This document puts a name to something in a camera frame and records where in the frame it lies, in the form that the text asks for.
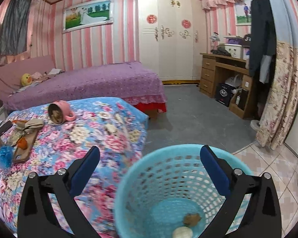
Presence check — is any blue mesh sponge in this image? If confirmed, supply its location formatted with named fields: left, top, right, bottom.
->
left=0, top=146, right=14, bottom=169

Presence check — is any orange peel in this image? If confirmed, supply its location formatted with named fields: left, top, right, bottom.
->
left=16, top=137, right=28, bottom=150

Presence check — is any brown crumpled trash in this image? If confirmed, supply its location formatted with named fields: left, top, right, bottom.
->
left=182, top=213, right=202, bottom=227

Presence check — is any light blue plastic trash basket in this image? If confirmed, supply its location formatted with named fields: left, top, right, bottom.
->
left=114, top=143, right=254, bottom=238

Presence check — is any brown phone case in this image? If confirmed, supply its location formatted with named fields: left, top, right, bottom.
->
left=12, top=130, right=38, bottom=164

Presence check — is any white crumpled paper ball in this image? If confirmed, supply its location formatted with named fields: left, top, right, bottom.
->
left=172, top=226, right=193, bottom=238

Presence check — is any floral blue pink bedspread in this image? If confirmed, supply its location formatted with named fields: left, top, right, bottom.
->
left=0, top=97, right=148, bottom=237

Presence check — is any beige folded cloth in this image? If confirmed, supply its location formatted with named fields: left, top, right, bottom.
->
left=14, top=118, right=45, bottom=132

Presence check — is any white standing fan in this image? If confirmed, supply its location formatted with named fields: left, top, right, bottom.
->
left=250, top=120, right=260, bottom=132

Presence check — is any black smartphone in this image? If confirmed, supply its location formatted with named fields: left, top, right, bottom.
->
left=0, top=121, right=13, bottom=136

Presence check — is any floral beige curtain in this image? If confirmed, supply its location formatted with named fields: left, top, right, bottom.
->
left=256, top=41, right=298, bottom=150

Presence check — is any pink mug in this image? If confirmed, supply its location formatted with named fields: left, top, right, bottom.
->
left=48, top=101, right=76, bottom=125

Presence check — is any black box under desk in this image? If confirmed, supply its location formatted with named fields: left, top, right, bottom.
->
left=215, top=83, right=236, bottom=107

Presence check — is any yellow duck plush toy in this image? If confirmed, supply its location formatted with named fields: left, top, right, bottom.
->
left=21, top=74, right=33, bottom=87

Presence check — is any wooden desk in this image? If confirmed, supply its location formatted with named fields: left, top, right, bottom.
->
left=199, top=53, right=255, bottom=119

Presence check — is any pink headboard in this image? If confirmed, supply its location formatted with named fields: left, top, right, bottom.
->
left=0, top=55, right=55, bottom=102

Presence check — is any purple dotted bed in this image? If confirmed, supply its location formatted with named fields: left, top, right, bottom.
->
left=4, top=62, right=166, bottom=113

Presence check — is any white storage box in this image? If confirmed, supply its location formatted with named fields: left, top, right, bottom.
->
left=223, top=44, right=243, bottom=59

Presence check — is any dark hanging jacket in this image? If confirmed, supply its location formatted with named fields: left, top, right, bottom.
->
left=249, top=0, right=276, bottom=77

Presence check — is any grey window curtain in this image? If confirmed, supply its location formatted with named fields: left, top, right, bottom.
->
left=0, top=0, right=32, bottom=56

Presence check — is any framed wedding picture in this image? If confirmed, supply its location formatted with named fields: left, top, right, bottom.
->
left=62, top=0, right=114, bottom=33

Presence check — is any white wardrobe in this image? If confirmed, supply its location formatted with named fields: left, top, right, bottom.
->
left=138, top=0, right=207, bottom=82

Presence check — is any small framed photo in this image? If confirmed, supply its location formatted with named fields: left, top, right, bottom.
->
left=235, top=0, right=252, bottom=26

